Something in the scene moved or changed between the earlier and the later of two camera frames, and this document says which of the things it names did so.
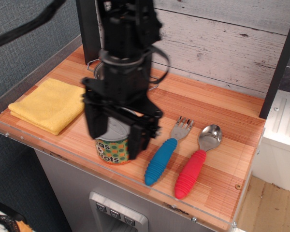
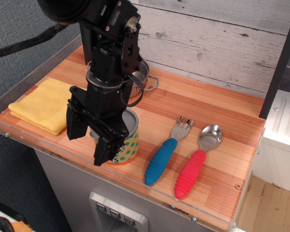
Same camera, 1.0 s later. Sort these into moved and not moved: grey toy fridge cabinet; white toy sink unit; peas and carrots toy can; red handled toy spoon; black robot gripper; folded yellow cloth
Moved: black robot gripper; peas and carrots toy can
Not moved: folded yellow cloth; red handled toy spoon; white toy sink unit; grey toy fridge cabinet
